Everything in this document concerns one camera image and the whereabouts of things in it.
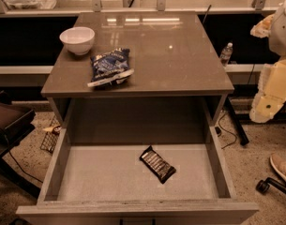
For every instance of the white bowl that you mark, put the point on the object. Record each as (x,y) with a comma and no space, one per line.
(78,40)

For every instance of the black rxbar chocolate bar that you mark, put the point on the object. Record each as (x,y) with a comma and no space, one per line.
(157,165)

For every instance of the tan shoe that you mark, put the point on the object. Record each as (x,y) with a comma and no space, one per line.
(279,165)

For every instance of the open grey top drawer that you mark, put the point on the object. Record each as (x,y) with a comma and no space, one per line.
(107,184)

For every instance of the small snack on floor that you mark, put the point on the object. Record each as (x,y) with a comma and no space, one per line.
(54,129)

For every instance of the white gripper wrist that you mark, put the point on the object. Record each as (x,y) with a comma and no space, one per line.
(281,32)

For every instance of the clear water bottle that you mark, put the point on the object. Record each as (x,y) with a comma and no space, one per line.
(226,54)

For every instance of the dark chair at left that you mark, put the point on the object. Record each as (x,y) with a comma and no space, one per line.
(15,125)

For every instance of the blue chip bag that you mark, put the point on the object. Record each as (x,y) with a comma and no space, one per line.
(110,67)

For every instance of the black chair caster leg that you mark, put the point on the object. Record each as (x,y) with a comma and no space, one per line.
(264,185)

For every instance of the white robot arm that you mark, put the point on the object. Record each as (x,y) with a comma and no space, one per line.
(276,39)

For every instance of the wire mesh basket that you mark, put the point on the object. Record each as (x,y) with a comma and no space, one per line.
(50,140)

